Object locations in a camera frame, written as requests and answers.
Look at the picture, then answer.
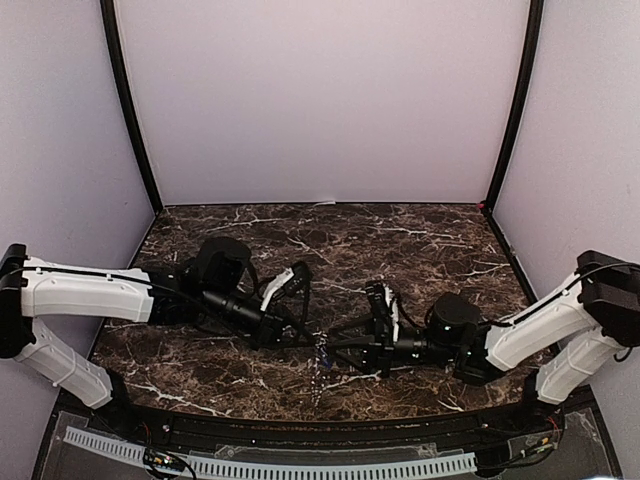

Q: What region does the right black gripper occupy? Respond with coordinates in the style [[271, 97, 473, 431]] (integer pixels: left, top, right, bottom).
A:
[[327, 312, 459, 379]]

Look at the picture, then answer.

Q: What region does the black disc with keyrings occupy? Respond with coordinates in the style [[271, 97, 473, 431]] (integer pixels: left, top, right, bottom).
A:
[[310, 331, 330, 408]]

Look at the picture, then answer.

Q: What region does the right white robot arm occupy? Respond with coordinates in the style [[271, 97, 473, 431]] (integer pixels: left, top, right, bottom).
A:
[[324, 250, 639, 434]]

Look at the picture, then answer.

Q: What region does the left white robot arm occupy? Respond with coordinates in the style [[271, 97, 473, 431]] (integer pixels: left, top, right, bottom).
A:
[[1, 237, 315, 436]]

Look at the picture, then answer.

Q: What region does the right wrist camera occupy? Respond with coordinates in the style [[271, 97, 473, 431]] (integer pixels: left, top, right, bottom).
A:
[[365, 281, 400, 342]]

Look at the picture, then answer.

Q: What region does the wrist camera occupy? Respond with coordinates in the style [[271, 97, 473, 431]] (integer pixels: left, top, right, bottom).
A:
[[260, 261, 312, 312], [365, 281, 400, 342]]

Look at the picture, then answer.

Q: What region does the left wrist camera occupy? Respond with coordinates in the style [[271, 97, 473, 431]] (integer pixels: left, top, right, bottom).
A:
[[260, 261, 312, 312]]

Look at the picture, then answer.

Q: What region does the white slotted cable duct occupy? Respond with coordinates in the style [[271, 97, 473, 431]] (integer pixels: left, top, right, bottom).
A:
[[63, 426, 477, 479]]

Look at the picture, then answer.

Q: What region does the black front rail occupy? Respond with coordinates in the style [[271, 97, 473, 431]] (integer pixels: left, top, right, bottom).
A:
[[133, 405, 527, 446]]

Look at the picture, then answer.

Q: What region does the right black frame post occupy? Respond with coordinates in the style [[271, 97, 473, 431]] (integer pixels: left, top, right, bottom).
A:
[[482, 0, 545, 217]]

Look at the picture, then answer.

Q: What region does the black frame post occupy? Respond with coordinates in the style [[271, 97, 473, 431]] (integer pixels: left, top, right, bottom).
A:
[[482, 0, 545, 217], [99, 0, 164, 216]]

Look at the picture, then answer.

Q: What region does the left black frame post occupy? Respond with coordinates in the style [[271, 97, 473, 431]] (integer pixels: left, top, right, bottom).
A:
[[99, 0, 164, 216]]

